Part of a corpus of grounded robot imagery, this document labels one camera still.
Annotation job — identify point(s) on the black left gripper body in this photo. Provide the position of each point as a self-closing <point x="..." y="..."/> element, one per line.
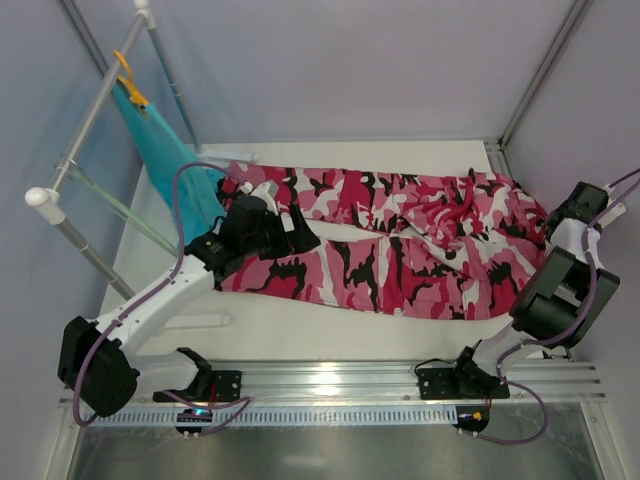
<point x="288" y="239"/>

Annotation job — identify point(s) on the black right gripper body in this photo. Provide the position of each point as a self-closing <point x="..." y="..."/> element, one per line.
<point x="585" y="203"/>

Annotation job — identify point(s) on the pink camouflage trousers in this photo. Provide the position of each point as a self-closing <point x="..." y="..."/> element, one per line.
<point x="435" y="248"/>

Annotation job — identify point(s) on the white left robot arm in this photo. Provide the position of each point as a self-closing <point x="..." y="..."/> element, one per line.
<point x="100" y="360"/>

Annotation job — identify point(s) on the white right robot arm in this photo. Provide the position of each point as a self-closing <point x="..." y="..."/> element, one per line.
<point x="559" y="303"/>

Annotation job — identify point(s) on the clear green hanger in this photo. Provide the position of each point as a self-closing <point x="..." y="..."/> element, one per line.
<point x="124" y="212"/>

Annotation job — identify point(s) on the orange plastic hanger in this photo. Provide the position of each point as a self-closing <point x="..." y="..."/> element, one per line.
<point x="138" y="100"/>

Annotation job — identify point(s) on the turquoise t-shirt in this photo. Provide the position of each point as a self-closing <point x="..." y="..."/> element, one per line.
<point x="188" y="190"/>

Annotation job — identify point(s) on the white clothes rack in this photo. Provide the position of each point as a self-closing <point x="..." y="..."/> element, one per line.
<point x="57" y="83"/>

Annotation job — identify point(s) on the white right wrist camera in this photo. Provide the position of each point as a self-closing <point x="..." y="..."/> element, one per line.
<point x="615" y="210"/>

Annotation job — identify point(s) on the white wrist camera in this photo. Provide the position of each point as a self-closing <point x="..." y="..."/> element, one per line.
<point x="272" y="200"/>
<point x="615" y="210"/>

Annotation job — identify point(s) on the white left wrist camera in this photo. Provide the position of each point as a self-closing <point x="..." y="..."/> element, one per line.
<point x="272" y="200"/>

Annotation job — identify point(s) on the aluminium frame rail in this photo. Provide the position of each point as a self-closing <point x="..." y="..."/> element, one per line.
<point x="388" y="382"/>

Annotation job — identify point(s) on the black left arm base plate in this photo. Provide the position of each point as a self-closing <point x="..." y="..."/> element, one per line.
<point x="213" y="385"/>

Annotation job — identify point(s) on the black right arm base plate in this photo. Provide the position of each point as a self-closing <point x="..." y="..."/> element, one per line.
<point x="440" y="382"/>

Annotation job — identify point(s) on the grey slotted cable duct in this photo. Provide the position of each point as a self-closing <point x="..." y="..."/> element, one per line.
<point x="283" y="416"/>

